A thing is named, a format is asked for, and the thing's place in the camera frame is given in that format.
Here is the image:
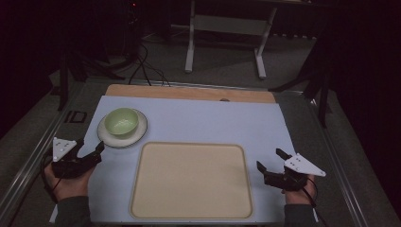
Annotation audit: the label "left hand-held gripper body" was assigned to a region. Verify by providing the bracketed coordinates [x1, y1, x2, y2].
[51, 136, 102, 180]

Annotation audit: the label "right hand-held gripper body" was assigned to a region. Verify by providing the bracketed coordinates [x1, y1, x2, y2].
[263, 152, 327, 192]

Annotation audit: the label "person's left hand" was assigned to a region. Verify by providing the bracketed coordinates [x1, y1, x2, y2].
[44, 163, 96, 203]

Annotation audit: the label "person's right hand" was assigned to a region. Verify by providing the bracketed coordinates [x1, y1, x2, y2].
[281, 182, 317, 206]

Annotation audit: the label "light green bowl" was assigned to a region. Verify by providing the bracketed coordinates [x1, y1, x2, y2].
[103, 107, 140, 140]

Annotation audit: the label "white plate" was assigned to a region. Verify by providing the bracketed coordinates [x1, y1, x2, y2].
[96, 108, 148, 148]

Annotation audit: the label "beige tray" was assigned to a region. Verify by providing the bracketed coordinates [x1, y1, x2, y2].
[129, 141, 254, 220]

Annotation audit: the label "light blue table mat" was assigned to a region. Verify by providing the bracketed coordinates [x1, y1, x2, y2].
[49, 95, 320, 225]

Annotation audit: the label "black tripod stand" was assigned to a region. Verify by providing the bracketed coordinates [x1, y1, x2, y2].
[268, 41, 335, 129]
[56, 46, 127, 112]

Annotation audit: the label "wooden table board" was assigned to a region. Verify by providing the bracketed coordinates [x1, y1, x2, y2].
[104, 83, 277, 104]

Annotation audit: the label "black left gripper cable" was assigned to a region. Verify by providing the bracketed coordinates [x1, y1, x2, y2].
[40, 151, 62, 203]

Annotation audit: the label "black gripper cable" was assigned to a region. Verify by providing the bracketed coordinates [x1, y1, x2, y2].
[40, 151, 62, 203]
[301, 176, 329, 227]

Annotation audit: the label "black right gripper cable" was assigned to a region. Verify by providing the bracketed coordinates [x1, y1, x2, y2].
[301, 176, 329, 227]

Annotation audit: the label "small black rectangular frame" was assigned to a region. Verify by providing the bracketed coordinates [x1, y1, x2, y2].
[63, 110, 88, 124]

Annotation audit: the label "metal floor rail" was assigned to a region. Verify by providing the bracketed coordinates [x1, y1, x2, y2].
[306, 94, 370, 227]
[0, 84, 83, 218]

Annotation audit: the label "black floor cables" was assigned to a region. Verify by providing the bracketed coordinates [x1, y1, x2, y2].
[127, 42, 172, 88]

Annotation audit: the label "white metal stand frame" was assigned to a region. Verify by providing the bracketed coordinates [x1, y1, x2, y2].
[183, 0, 278, 80]

